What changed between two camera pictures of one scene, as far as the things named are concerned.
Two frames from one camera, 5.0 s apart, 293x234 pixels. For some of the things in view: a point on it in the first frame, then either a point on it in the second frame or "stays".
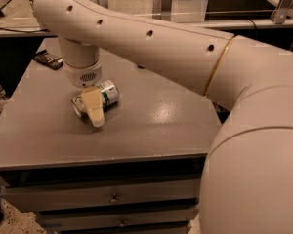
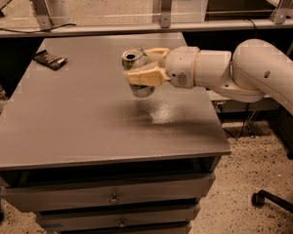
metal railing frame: [280, 19] stays
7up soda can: [109, 94] → [135, 58]
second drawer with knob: [47, 220] stays
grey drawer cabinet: [140, 172] stays
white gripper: [85, 77] → [181, 66]
